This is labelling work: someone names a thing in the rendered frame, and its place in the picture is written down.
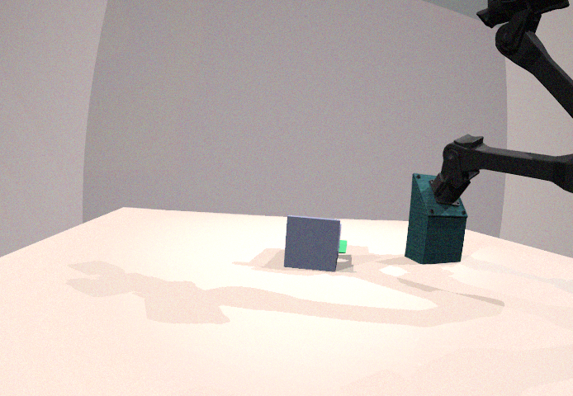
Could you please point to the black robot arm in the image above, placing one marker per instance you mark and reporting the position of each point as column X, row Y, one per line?
column 516, row 40

